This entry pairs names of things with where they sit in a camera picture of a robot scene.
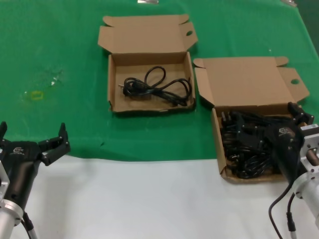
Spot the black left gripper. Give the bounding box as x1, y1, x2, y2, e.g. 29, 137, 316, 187
0, 121, 71, 208

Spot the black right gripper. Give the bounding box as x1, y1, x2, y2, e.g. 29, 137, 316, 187
236, 101, 315, 184

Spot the black power cable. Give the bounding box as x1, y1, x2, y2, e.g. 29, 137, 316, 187
118, 66, 192, 108

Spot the green table cloth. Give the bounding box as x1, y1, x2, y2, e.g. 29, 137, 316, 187
0, 0, 319, 162

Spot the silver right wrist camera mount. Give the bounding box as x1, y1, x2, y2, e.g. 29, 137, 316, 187
300, 124, 319, 174

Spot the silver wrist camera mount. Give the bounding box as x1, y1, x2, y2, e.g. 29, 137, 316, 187
300, 124, 319, 174
0, 159, 11, 200

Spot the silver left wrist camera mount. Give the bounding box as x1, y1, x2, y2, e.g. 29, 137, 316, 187
0, 159, 11, 200

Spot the pile of black power cables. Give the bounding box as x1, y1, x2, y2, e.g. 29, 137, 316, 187
220, 109, 295, 179

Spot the cardboard box with cable pile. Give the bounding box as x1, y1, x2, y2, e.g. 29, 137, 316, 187
193, 56, 311, 184

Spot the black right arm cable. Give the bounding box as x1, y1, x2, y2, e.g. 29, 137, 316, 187
268, 183, 299, 239

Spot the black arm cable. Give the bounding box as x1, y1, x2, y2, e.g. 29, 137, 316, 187
21, 215, 38, 239
268, 183, 299, 239

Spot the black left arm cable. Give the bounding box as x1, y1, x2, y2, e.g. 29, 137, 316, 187
21, 215, 38, 239

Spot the cardboard box without cable pile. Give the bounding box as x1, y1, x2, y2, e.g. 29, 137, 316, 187
97, 14, 199, 116

